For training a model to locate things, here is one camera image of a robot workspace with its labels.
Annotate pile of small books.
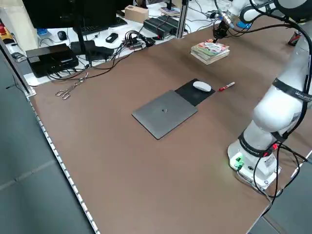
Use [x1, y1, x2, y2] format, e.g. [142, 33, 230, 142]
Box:
[159, 6, 181, 18]

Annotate thick blue white book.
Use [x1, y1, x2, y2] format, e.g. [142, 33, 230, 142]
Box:
[190, 50, 231, 66]

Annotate black monitor stand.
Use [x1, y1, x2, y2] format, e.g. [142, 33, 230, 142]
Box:
[70, 23, 115, 62]

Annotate metal scissor tongs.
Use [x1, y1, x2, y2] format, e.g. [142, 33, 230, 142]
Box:
[55, 72, 89, 100]

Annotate aluminium frame beam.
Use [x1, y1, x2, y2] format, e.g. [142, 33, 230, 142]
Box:
[0, 40, 37, 98]

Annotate red white marker pen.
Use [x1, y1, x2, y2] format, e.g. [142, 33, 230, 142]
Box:
[217, 81, 236, 92]

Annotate black ribbed power supply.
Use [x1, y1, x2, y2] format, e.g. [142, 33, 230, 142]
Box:
[143, 15, 180, 40]

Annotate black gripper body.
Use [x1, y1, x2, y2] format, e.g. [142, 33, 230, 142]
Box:
[214, 20, 229, 36]

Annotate colourful picture book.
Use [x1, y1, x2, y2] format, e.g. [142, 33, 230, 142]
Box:
[191, 40, 231, 58]

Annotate white computer mouse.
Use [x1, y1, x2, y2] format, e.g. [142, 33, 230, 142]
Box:
[192, 81, 212, 93]

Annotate black keyboard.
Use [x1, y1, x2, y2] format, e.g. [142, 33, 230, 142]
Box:
[80, 17, 128, 35]

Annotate tan cardboard box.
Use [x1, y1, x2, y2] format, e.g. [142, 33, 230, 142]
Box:
[124, 5, 150, 24]

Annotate usb hub with plugs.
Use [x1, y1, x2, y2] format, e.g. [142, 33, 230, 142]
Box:
[123, 30, 156, 51]

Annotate black computer monitor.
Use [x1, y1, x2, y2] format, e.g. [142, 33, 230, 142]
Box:
[21, 0, 117, 29]

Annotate black box device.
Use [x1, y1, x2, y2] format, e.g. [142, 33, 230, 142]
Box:
[25, 43, 79, 78]

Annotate grey closed laptop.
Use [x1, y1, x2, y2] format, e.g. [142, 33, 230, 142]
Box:
[131, 90, 198, 140]

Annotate aluminium frame post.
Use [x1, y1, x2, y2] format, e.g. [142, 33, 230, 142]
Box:
[175, 0, 190, 39]

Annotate black mouse pad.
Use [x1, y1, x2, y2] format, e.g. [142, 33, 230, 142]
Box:
[175, 78, 216, 107]

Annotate small black charger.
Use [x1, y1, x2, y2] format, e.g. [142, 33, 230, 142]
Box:
[206, 10, 221, 20]

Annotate black arm base cable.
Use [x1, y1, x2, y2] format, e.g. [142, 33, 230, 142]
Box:
[253, 140, 308, 203]

